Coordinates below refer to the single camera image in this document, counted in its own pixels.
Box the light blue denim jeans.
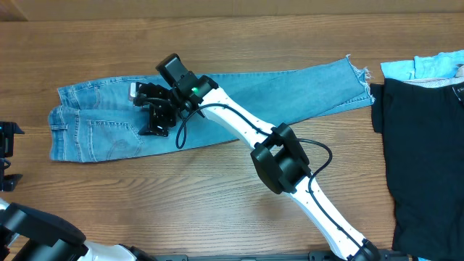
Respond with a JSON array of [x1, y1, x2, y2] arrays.
[[49, 58, 374, 162]]

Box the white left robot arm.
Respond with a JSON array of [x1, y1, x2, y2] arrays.
[[1, 200, 154, 261]]

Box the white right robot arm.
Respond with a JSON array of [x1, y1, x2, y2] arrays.
[[128, 54, 381, 261]]

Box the black folded garment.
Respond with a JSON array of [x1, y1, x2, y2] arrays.
[[370, 78, 463, 260]]

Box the light blue folded cloth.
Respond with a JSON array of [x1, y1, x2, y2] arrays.
[[381, 50, 463, 88]]

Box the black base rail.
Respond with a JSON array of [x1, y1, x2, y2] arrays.
[[152, 250, 410, 261]]

